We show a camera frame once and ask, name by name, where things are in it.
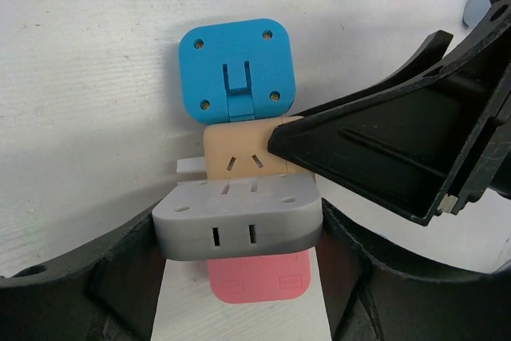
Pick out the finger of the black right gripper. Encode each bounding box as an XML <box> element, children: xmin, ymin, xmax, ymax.
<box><xmin>267</xmin><ymin>0</ymin><xmax>510</xmax><ymax>226</ymax></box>
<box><xmin>295</xmin><ymin>30</ymin><xmax>454</xmax><ymax>117</ymax></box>

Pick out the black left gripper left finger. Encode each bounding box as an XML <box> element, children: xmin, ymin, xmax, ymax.
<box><xmin>1</xmin><ymin>208</ymin><xmax>166</xmax><ymax>340</ymax></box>

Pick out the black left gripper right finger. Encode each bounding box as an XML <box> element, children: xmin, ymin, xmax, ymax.
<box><xmin>316</xmin><ymin>200</ymin><xmax>510</xmax><ymax>340</ymax></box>

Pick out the pink square plug adapter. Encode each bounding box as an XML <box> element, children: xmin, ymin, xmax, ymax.
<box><xmin>207</xmin><ymin>250</ymin><xmax>311</xmax><ymax>304</ymax></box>

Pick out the grey plug adapter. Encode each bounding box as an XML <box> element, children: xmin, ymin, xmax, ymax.
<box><xmin>152</xmin><ymin>173</ymin><xmax>323</xmax><ymax>261</ymax></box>

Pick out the beige cube socket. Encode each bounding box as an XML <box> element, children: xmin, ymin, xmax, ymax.
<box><xmin>204</xmin><ymin>117</ymin><xmax>307</xmax><ymax>180</ymax></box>

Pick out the blue square plug adapter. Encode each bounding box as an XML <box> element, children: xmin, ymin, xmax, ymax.
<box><xmin>178</xmin><ymin>18</ymin><xmax>296</xmax><ymax>125</ymax></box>

